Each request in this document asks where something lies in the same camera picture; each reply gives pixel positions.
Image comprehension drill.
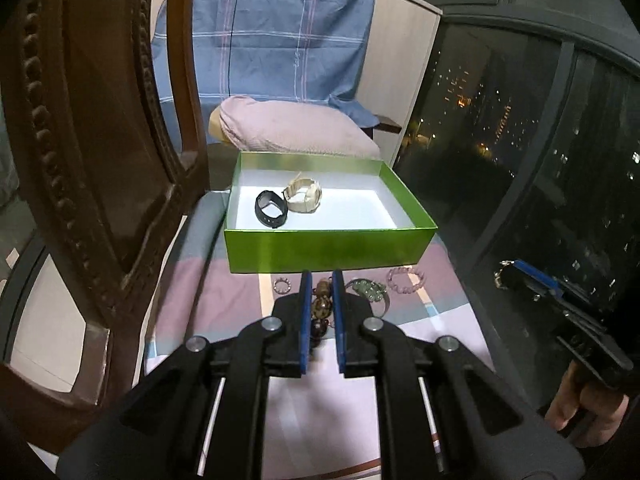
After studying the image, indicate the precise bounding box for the green cardboard box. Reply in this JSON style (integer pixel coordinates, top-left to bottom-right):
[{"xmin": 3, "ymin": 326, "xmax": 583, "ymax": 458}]
[{"xmin": 224, "ymin": 152, "xmax": 437, "ymax": 274}]

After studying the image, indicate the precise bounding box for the dark wooden chair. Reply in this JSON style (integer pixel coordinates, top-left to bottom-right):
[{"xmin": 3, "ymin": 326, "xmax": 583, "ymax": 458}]
[{"xmin": 362, "ymin": 115, "xmax": 402, "ymax": 139}]

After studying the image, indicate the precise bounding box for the black watch band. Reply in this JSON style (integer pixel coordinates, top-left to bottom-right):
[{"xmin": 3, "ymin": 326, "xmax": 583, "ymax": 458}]
[{"xmin": 254, "ymin": 190, "xmax": 288, "ymax": 229}]

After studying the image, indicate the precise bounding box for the pink beaded bracelet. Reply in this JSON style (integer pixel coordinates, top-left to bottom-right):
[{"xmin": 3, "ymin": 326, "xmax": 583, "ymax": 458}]
[{"xmin": 384, "ymin": 264, "xmax": 428, "ymax": 296}]

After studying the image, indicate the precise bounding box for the carved brown wooden chair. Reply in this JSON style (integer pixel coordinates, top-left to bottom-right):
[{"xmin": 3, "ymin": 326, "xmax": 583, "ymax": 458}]
[{"xmin": 0, "ymin": 0, "xmax": 212, "ymax": 456}]

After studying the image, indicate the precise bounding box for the silver bangle with green stones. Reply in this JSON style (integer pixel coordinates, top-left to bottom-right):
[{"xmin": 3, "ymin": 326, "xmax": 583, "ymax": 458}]
[{"xmin": 345, "ymin": 278, "xmax": 390, "ymax": 318}]

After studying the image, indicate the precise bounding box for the person's right hand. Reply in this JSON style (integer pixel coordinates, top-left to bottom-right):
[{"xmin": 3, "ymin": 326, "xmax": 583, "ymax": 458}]
[{"xmin": 544, "ymin": 361, "xmax": 629, "ymax": 448}]

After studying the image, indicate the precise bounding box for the blue plaid cloth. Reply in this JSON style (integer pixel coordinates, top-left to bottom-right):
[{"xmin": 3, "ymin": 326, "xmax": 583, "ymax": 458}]
[{"xmin": 150, "ymin": 0, "xmax": 381, "ymax": 154}]

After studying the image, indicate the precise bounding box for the brown beaded bracelet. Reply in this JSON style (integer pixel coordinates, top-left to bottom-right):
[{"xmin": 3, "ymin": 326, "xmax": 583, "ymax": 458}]
[{"xmin": 309, "ymin": 277, "xmax": 333, "ymax": 356}]

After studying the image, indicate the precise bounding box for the cream white wristwatch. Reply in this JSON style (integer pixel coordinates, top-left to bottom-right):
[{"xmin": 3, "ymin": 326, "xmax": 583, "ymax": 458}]
[{"xmin": 282, "ymin": 172, "xmax": 322, "ymax": 214}]

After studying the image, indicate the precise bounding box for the pink cushion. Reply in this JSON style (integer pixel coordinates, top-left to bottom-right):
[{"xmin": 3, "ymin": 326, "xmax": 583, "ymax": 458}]
[{"xmin": 207, "ymin": 96, "xmax": 382, "ymax": 159}]

